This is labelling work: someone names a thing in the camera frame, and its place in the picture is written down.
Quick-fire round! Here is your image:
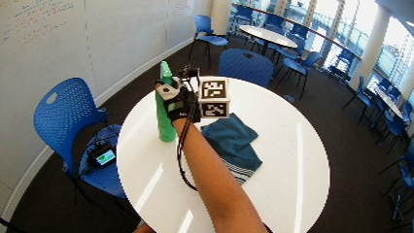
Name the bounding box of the teal striped towel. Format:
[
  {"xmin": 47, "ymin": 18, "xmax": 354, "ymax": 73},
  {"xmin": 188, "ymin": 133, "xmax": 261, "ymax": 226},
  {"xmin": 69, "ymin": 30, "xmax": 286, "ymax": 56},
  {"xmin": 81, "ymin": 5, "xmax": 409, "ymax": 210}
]
[{"xmin": 200, "ymin": 113, "xmax": 264, "ymax": 185}]

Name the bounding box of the black floor cable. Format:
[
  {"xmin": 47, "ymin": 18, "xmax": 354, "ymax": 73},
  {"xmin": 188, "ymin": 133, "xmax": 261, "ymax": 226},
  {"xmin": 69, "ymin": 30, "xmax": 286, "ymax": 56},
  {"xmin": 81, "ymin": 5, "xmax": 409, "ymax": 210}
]
[{"xmin": 0, "ymin": 216, "xmax": 26, "ymax": 233}]

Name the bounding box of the blue perforated chair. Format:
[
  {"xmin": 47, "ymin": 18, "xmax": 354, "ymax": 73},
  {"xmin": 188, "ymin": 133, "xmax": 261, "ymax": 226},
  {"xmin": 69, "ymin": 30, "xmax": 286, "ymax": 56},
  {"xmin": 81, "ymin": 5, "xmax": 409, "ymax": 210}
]
[
  {"xmin": 273, "ymin": 50, "xmax": 324, "ymax": 100},
  {"xmin": 261, "ymin": 13, "xmax": 288, "ymax": 34},
  {"xmin": 289, "ymin": 22, "xmax": 310, "ymax": 43},
  {"xmin": 216, "ymin": 48, "xmax": 276, "ymax": 89},
  {"xmin": 233, "ymin": 4, "xmax": 256, "ymax": 26},
  {"xmin": 188, "ymin": 14, "xmax": 231, "ymax": 67},
  {"xmin": 32, "ymin": 77, "xmax": 131, "ymax": 202}
]

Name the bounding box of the white marker cube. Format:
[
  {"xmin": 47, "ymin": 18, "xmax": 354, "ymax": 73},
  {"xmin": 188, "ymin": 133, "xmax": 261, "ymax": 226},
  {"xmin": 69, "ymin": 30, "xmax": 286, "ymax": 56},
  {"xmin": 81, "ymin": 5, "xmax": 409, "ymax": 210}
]
[{"xmin": 197, "ymin": 76, "xmax": 232, "ymax": 119}]

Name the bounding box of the white round table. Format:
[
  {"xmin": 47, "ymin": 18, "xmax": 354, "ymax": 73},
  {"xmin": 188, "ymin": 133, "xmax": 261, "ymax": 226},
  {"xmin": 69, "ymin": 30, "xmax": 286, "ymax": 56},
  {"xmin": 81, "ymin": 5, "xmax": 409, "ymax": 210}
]
[{"xmin": 237, "ymin": 24, "xmax": 300, "ymax": 50}]

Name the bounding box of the green plastic bottle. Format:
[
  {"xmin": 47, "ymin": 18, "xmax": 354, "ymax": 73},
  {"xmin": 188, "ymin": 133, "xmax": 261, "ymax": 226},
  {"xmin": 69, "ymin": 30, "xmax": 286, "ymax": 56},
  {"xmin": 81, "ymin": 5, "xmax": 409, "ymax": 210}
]
[{"xmin": 155, "ymin": 60, "xmax": 179, "ymax": 144}]

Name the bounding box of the white long table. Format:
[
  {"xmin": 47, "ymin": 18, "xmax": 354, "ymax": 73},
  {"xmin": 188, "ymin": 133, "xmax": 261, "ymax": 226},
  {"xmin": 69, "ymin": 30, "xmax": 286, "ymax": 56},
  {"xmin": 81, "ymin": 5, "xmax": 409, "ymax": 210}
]
[{"xmin": 374, "ymin": 86, "xmax": 408, "ymax": 121}]

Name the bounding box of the black device with screen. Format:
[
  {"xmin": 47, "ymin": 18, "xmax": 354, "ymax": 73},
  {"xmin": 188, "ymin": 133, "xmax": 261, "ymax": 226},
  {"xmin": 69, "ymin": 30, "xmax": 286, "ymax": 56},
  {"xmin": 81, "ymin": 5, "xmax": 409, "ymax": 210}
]
[{"xmin": 87, "ymin": 144, "xmax": 117, "ymax": 168}]

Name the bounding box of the row of blue chairs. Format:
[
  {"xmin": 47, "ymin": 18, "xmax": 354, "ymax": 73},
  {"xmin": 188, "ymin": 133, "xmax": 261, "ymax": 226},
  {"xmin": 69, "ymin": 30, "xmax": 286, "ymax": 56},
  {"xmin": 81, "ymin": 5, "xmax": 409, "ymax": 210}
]
[{"xmin": 342, "ymin": 75, "xmax": 414, "ymax": 224}]

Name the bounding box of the black glove cable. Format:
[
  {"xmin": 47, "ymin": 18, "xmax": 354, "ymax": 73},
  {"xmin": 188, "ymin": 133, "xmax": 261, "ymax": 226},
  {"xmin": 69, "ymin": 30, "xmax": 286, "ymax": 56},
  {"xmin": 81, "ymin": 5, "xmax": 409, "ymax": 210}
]
[{"xmin": 175, "ymin": 96, "xmax": 201, "ymax": 192}]

